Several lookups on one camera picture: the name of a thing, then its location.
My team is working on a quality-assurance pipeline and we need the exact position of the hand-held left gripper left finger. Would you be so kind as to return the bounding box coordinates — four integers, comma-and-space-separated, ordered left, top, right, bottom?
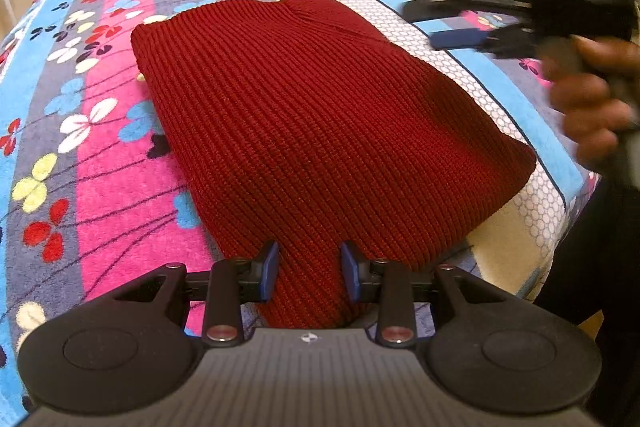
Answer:
112, 241, 281, 349

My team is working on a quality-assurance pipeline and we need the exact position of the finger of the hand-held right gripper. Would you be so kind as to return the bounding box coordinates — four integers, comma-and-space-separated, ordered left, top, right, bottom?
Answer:
401, 0, 467, 24
429, 26, 540, 58

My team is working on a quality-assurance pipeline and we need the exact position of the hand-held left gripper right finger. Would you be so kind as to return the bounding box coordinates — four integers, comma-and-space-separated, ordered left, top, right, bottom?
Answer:
339, 241, 502, 349

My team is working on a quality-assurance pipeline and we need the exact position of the red knitted sweater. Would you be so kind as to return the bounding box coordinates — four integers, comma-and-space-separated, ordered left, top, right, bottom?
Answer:
130, 0, 538, 330

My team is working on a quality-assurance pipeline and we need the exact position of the person's right hand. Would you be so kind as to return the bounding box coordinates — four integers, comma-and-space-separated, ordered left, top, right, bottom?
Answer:
542, 34, 640, 168

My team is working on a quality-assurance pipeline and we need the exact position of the floral striped bed sheet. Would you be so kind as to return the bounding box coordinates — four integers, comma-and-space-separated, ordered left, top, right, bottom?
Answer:
0, 0, 601, 427

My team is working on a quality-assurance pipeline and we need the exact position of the person's dark clothing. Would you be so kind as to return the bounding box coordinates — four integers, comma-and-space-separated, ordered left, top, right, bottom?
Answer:
534, 167, 640, 427

